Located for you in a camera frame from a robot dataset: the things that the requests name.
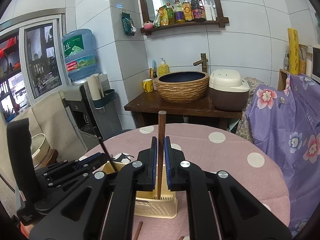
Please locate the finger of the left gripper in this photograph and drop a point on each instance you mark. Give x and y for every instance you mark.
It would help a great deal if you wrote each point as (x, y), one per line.
(92, 162)
(65, 175)

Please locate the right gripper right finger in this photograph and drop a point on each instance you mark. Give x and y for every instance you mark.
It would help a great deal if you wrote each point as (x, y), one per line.
(219, 207)

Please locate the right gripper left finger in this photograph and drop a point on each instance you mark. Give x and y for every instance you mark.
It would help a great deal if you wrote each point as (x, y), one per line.
(103, 206)

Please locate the long brown wooden chopstick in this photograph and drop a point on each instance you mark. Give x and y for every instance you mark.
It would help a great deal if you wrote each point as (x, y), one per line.
(137, 232)

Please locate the small wooden stool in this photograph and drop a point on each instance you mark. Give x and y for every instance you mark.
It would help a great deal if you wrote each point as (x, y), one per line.
(50, 158)

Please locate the cream cooking pot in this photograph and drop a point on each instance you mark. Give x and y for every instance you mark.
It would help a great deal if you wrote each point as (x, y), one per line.
(40, 147)

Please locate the water dispenser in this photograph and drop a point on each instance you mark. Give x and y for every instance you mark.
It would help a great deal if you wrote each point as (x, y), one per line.
(72, 100)

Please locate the pink polka dot tablecloth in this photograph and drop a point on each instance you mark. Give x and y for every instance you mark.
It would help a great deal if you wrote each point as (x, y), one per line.
(212, 150)

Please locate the white paper cup sleeve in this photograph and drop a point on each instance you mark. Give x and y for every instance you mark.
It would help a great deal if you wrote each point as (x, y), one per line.
(95, 87)

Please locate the yellow mug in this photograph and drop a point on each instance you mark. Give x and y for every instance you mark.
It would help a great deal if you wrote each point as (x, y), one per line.
(148, 85)

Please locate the purple floral cloth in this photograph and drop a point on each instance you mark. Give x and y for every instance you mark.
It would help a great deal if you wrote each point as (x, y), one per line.
(285, 125)

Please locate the yellow soap bottle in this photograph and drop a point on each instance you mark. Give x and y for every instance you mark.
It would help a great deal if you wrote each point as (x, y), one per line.
(163, 68)

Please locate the woven basin sink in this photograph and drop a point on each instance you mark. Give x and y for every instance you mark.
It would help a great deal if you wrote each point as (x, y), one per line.
(182, 87)

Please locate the blue water jug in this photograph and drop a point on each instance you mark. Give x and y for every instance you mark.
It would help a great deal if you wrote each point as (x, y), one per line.
(79, 54)

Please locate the white brown rice cooker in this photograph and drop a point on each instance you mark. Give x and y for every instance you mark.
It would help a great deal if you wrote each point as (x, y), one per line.
(228, 91)

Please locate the green hanging packet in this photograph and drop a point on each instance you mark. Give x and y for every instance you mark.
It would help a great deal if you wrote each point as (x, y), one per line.
(128, 25)

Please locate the pink small bowl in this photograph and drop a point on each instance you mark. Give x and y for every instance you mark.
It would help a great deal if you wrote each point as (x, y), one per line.
(148, 25)

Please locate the bamboo style faucet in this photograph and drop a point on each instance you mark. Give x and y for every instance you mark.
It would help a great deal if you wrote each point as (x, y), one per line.
(203, 62)

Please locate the yellow snack packet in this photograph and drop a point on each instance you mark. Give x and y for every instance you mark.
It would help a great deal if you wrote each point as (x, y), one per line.
(163, 16)

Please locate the yellow oil bottle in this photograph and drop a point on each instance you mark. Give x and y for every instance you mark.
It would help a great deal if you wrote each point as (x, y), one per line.
(188, 16)

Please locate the wooden framed mirror shelf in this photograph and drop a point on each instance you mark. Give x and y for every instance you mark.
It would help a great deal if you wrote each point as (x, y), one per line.
(169, 14)

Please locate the purple label bottle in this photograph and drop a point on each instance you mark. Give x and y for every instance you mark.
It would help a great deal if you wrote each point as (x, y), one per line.
(178, 12)

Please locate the white microwave oven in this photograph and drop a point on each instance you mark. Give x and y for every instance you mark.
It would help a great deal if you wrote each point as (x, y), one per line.
(313, 62)

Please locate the dark soy sauce bottle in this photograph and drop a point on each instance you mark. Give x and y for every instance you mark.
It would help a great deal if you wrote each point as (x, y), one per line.
(197, 10)

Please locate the yellow roll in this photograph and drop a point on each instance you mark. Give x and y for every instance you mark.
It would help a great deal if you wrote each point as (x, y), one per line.
(293, 51)

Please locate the window with metal frame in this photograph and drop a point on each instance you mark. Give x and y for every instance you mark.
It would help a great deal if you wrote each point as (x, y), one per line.
(32, 60)

